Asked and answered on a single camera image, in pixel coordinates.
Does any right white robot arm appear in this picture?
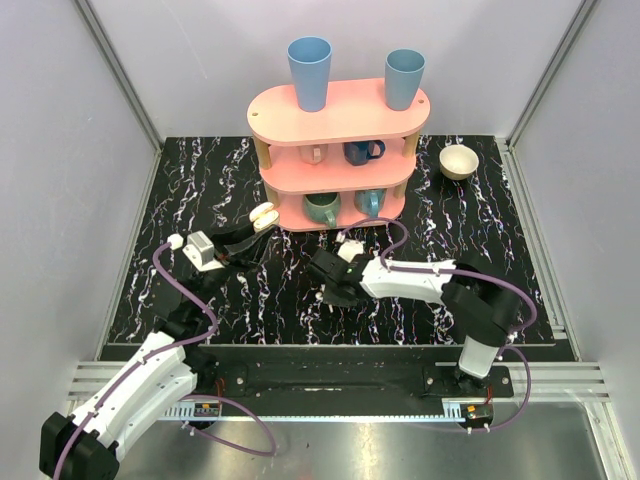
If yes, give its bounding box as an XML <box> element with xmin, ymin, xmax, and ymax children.
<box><xmin>307</xmin><ymin>249</ymin><xmax>522</xmax><ymax>397</ymax></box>

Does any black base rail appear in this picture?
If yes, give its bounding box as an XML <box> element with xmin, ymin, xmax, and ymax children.
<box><xmin>196</xmin><ymin>345</ymin><xmax>513</xmax><ymax>399</ymax></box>

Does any light blue butterfly mug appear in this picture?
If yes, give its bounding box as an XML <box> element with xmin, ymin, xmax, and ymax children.
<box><xmin>354</xmin><ymin>189</ymin><xmax>386</xmax><ymax>218</ymax></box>

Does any pink three-tier wooden shelf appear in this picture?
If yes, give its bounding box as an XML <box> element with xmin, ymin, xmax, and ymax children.
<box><xmin>247</xmin><ymin>78</ymin><xmax>431</xmax><ymax>232</ymax></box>

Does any cream ceramic bowl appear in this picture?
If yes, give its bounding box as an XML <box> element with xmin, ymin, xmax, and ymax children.
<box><xmin>439</xmin><ymin>145</ymin><xmax>479</xmax><ymax>181</ymax></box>

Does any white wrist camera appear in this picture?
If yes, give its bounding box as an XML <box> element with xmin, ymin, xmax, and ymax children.
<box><xmin>337</xmin><ymin>239</ymin><xmax>364</xmax><ymax>263</ymax></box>
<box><xmin>167</xmin><ymin>231</ymin><xmax>221</xmax><ymax>272</ymax></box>

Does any beige mug on shelf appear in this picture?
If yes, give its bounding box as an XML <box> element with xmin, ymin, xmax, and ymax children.
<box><xmin>298</xmin><ymin>144</ymin><xmax>328</xmax><ymax>165</ymax></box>

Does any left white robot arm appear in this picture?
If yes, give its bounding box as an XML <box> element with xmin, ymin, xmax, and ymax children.
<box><xmin>39</xmin><ymin>212</ymin><xmax>279</xmax><ymax>479</ymax></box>

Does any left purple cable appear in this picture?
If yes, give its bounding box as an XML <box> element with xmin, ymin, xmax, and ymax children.
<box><xmin>52</xmin><ymin>242</ymin><xmax>277</xmax><ymax>480</ymax></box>

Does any right blue plastic cup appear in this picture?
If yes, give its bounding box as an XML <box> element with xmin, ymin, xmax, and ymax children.
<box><xmin>384</xmin><ymin>49</ymin><xmax>425</xmax><ymax>111</ymax></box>

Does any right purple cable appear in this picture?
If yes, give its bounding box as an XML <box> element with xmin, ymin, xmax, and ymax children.
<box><xmin>339</xmin><ymin>218</ymin><xmax>539</xmax><ymax>434</ymax></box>

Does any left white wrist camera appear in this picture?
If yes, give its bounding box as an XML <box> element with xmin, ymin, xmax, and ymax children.
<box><xmin>167</xmin><ymin>231</ymin><xmax>221</xmax><ymax>272</ymax></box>

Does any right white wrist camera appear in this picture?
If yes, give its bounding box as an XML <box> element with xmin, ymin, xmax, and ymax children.
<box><xmin>337</xmin><ymin>239</ymin><xmax>364</xmax><ymax>263</ymax></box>

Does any left blue plastic cup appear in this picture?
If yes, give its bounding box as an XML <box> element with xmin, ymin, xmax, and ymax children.
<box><xmin>287</xmin><ymin>36</ymin><xmax>332</xmax><ymax>112</ymax></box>

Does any purple cable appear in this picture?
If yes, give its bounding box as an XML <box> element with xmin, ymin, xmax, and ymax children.
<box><xmin>52</xmin><ymin>242</ymin><xmax>277</xmax><ymax>480</ymax></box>
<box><xmin>339</xmin><ymin>218</ymin><xmax>539</xmax><ymax>434</ymax></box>

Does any green ceramic mug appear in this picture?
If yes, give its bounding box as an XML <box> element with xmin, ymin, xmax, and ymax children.
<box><xmin>303</xmin><ymin>192</ymin><xmax>341</xmax><ymax>228</ymax></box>

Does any dark blue faceted mug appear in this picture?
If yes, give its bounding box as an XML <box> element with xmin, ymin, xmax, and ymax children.
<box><xmin>343</xmin><ymin>140</ymin><xmax>386</xmax><ymax>166</ymax></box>

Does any blue plastic cup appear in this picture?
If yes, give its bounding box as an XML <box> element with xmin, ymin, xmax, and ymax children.
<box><xmin>384</xmin><ymin>49</ymin><xmax>425</xmax><ymax>111</ymax></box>
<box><xmin>287</xmin><ymin>36</ymin><xmax>332</xmax><ymax>112</ymax></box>

